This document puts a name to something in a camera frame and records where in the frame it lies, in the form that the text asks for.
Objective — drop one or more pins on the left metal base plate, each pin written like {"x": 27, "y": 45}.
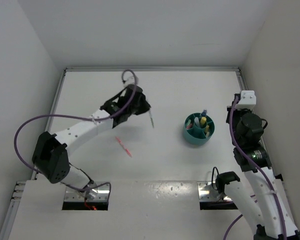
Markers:
{"x": 99, "y": 194}

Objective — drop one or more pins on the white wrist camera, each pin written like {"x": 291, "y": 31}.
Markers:
{"x": 247, "y": 100}
{"x": 131, "y": 80}

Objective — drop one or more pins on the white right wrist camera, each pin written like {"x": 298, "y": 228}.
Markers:
{"x": 247, "y": 100}

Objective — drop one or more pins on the yellow highlighter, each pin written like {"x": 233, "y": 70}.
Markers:
{"x": 203, "y": 122}

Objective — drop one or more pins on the grey eraser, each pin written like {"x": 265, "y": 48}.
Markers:
{"x": 207, "y": 131}

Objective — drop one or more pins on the metal base plate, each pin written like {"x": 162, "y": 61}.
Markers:
{"x": 99, "y": 194}
{"x": 207, "y": 193}

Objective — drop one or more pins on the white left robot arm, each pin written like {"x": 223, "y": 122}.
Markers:
{"x": 52, "y": 151}

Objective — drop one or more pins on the red pen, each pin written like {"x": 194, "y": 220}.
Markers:
{"x": 123, "y": 146}

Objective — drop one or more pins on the teal round organizer container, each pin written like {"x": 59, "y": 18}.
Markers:
{"x": 195, "y": 135}

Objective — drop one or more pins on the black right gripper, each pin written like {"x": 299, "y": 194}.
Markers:
{"x": 228, "y": 113}

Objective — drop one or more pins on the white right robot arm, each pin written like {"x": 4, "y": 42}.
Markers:
{"x": 265, "y": 214}

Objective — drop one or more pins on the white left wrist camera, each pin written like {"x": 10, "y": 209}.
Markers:
{"x": 131, "y": 80}

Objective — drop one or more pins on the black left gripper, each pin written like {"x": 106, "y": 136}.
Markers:
{"x": 145, "y": 105}

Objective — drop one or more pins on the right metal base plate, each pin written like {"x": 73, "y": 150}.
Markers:
{"x": 207, "y": 193}

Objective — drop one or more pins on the blue highlighter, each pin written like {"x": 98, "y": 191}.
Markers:
{"x": 197, "y": 122}

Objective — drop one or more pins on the clear glue bottle blue cap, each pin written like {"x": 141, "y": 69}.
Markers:
{"x": 204, "y": 113}

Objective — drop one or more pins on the green pen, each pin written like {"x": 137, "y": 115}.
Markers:
{"x": 151, "y": 119}

